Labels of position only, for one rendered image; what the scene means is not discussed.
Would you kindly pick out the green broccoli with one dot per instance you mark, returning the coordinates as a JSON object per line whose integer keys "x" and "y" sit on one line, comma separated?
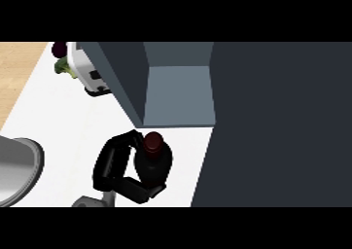
{"x": 64, "y": 67}

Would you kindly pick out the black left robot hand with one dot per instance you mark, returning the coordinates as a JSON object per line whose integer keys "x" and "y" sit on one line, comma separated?
{"x": 106, "y": 168}

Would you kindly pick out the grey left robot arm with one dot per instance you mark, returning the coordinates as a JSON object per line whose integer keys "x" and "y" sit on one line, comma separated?
{"x": 94, "y": 201}

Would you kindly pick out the grey metal sink basin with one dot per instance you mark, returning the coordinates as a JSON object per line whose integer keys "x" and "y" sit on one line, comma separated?
{"x": 12, "y": 168}

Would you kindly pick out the dark purple eggplant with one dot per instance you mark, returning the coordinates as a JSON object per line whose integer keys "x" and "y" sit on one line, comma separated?
{"x": 60, "y": 48}

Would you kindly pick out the white appliance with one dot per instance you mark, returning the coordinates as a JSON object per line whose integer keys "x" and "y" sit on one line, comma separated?
{"x": 82, "y": 69}

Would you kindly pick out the grey open cabinet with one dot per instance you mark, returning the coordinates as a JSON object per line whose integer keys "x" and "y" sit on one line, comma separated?
{"x": 178, "y": 97}

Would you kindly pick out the dark wine bottle red cap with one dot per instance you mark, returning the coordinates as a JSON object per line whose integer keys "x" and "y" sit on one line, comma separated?
{"x": 157, "y": 162}

